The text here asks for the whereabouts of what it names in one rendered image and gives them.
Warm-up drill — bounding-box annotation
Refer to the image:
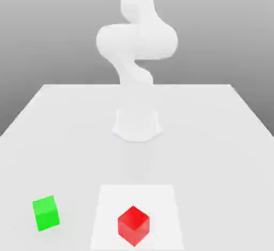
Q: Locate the small green cube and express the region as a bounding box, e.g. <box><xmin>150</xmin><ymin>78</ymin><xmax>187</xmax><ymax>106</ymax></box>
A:
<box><xmin>32</xmin><ymin>195</ymin><xmax>60</xmax><ymax>232</ymax></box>

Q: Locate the small red cube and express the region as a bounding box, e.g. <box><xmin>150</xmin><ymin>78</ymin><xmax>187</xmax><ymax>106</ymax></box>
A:
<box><xmin>117</xmin><ymin>205</ymin><xmax>150</xmax><ymax>248</ymax></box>

